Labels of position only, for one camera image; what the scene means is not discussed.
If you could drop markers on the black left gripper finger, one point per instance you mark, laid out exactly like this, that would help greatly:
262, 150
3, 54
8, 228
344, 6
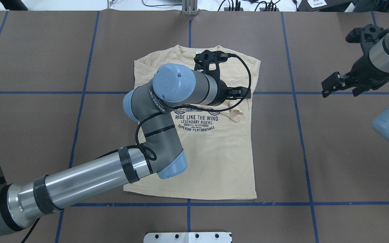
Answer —
235, 93

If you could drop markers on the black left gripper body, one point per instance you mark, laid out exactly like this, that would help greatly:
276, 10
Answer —
221, 93

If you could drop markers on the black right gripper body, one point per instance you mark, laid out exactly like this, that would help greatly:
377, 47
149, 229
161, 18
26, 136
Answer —
364, 70

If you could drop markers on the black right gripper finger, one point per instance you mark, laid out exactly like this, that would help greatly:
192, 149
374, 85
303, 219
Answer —
333, 83

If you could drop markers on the cream long-sleeve printed shirt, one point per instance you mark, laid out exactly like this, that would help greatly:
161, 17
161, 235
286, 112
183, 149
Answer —
217, 146

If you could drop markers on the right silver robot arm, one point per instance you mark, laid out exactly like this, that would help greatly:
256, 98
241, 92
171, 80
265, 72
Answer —
379, 56

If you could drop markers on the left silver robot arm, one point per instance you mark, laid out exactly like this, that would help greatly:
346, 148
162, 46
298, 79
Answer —
47, 125

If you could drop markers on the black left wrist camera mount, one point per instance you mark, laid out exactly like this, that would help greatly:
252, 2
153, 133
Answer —
207, 62

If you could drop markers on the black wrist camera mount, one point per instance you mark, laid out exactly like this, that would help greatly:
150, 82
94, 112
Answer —
366, 36
207, 62

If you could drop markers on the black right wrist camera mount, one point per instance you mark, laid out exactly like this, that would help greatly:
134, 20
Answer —
366, 36

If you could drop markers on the aluminium frame post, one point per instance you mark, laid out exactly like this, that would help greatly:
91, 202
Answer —
190, 7

